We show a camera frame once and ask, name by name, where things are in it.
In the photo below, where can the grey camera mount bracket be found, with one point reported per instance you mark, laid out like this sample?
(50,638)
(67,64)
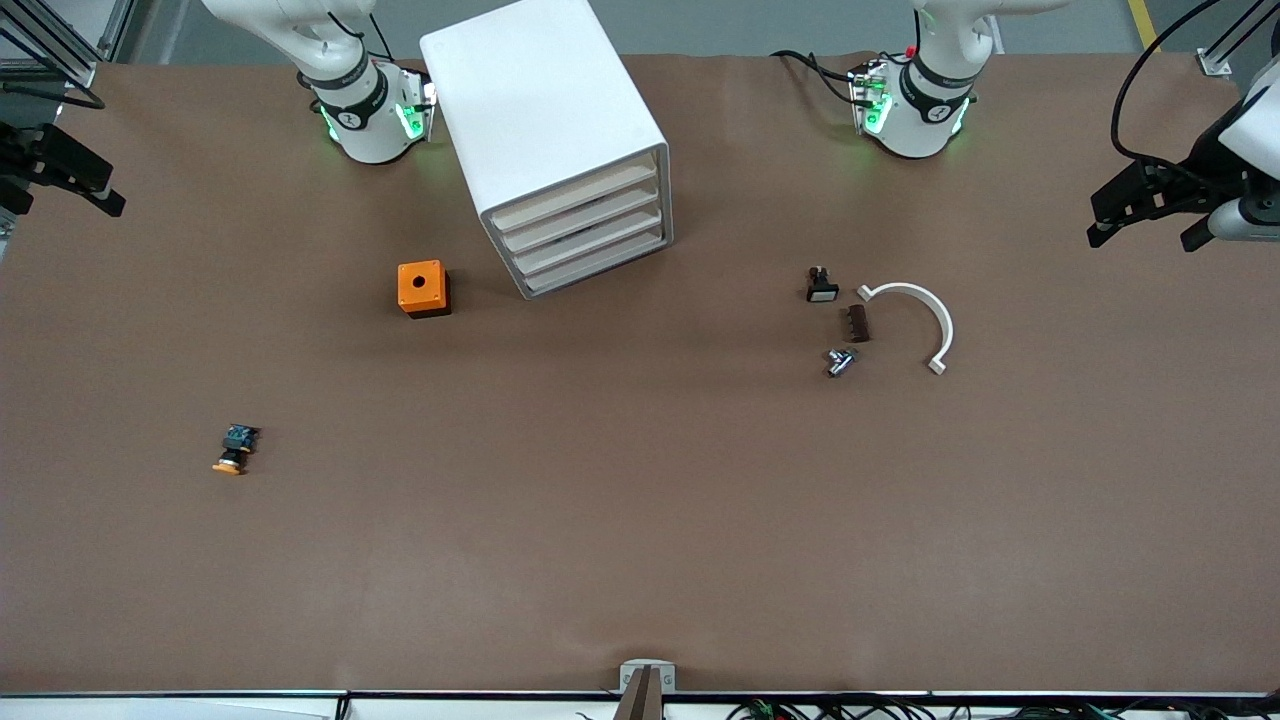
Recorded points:
(648,672)

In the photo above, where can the orange button enclosure box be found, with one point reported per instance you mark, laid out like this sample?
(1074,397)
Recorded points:
(420,285)

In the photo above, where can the black switch with white face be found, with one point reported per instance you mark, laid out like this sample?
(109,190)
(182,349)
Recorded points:
(822,290)

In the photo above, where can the brown terminal block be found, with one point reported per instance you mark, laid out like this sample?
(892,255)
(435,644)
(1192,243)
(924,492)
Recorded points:
(858,324)

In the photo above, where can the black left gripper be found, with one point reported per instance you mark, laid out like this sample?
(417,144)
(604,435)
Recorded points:
(1203,172)

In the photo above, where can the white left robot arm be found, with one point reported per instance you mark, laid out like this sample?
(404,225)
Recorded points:
(920,125)

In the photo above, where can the white tray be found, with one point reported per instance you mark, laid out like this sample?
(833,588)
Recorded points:
(582,217)

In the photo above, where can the aluminium frame profile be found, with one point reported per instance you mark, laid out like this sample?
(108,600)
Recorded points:
(60,40)
(1215,62)

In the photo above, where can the orange push button switch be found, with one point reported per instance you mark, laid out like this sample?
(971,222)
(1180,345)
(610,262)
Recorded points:
(237,440)

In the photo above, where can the silver key switch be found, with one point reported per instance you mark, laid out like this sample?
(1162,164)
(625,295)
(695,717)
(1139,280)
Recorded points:
(840,362)

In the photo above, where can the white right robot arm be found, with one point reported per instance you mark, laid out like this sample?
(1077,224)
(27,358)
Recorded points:
(365,130)

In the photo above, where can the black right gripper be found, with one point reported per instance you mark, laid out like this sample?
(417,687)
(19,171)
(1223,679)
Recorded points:
(22,152)

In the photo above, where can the white curved plastic bracket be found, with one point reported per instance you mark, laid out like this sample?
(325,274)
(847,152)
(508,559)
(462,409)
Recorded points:
(937,312)

